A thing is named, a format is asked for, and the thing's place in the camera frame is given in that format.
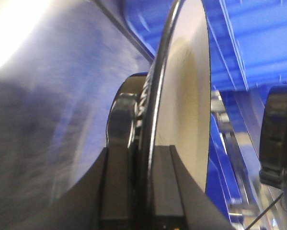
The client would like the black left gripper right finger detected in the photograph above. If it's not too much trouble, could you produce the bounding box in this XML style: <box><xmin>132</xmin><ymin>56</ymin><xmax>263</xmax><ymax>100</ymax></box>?
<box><xmin>150</xmin><ymin>145</ymin><xmax>233</xmax><ymax>230</ymax></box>

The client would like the beige black-rimmed plate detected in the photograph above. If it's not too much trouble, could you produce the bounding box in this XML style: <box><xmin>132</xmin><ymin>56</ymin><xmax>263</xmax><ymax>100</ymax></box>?
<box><xmin>140</xmin><ymin>0</ymin><xmax>211</xmax><ymax>195</ymax></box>

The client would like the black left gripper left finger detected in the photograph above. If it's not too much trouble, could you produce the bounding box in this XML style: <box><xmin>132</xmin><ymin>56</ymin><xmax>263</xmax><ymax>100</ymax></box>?
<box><xmin>16</xmin><ymin>148</ymin><xmax>132</xmax><ymax>230</ymax></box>

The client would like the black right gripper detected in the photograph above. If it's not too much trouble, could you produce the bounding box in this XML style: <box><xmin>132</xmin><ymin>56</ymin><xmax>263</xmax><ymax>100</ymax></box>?
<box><xmin>259</xmin><ymin>85</ymin><xmax>287</xmax><ymax>189</ymax></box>

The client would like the upper blue plastic crate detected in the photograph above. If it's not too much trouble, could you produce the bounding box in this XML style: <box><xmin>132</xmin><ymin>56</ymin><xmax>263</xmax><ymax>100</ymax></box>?
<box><xmin>120</xmin><ymin>0</ymin><xmax>287</xmax><ymax>92</ymax></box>

